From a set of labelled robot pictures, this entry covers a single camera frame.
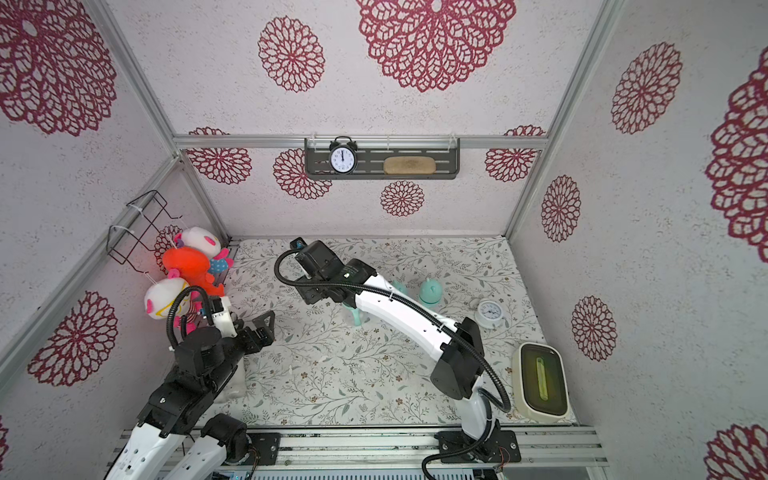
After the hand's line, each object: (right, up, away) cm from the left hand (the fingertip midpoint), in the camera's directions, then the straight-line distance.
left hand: (261, 319), depth 74 cm
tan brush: (+38, +44, +16) cm, 60 cm away
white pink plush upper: (-27, +22, +20) cm, 40 cm away
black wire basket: (-34, +24, +6) cm, 42 cm away
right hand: (+11, +11, +3) cm, 16 cm away
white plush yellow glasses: (-29, +5, +6) cm, 30 cm away
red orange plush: (-27, +13, +16) cm, 34 cm away
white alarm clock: (+64, -2, +21) cm, 67 cm away
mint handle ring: (+22, -1, +12) cm, 26 cm away
